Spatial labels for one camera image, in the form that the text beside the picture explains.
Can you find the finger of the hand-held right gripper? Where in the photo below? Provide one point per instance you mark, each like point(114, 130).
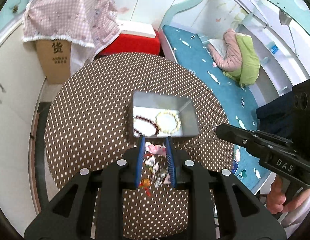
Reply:
point(232, 135)

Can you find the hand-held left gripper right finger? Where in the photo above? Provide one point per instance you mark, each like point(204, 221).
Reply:
point(171, 165)

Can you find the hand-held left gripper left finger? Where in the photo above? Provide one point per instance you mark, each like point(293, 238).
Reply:
point(140, 160)

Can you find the white charm ornament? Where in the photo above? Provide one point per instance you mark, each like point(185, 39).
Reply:
point(150, 160)

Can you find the small pink ornament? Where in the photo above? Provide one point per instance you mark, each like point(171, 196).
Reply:
point(167, 179)

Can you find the silver earrings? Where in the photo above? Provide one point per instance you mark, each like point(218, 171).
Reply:
point(158, 178)

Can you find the pink flower hair clip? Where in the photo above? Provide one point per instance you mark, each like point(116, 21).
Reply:
point(157, 150)

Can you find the orange red tassel charm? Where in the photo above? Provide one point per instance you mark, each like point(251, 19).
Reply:
point(145, 183)

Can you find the silver metal tin box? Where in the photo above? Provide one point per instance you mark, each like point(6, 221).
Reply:
point(187, 120)

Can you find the person's right forearm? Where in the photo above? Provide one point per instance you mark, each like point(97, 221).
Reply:
point(295, 216)

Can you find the person's right hand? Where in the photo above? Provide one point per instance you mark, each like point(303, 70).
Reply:
point(276, 197)

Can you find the dark blue cloth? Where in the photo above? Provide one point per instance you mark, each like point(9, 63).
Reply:
point(273, 117)

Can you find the brown polka-dot round table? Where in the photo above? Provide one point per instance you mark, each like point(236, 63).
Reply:
point(95, 110)

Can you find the pink padded jacket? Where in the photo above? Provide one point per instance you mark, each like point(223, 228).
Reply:
point(231, 55)

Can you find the teal fish-print mattress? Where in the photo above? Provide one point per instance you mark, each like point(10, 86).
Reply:
point(195, 62)

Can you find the white pillow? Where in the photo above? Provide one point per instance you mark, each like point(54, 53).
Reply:
point(218, 46)

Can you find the red storage bench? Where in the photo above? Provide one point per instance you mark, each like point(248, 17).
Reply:
point(135, 45)

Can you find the brown cardboard box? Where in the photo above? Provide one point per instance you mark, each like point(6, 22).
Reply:
point(55, 62)

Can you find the white flat box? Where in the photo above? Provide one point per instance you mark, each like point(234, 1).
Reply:
point(137, 28)

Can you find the white low cabinet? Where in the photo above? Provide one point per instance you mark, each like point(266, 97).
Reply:
point(12, 85)

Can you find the white wardrobe doors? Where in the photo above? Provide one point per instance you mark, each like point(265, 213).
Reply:
point(150, 2)

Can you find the pink checked cloth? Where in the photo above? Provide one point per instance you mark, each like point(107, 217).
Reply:
point(67, 15)

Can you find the pine cone drawer knob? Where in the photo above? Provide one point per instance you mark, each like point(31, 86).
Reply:
point(15, 9)

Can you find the blue wall label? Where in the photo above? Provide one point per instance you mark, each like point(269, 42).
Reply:
point(274, 48)

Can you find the light teal bunk bed frame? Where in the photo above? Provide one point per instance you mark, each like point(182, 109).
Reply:
point(185, 2)

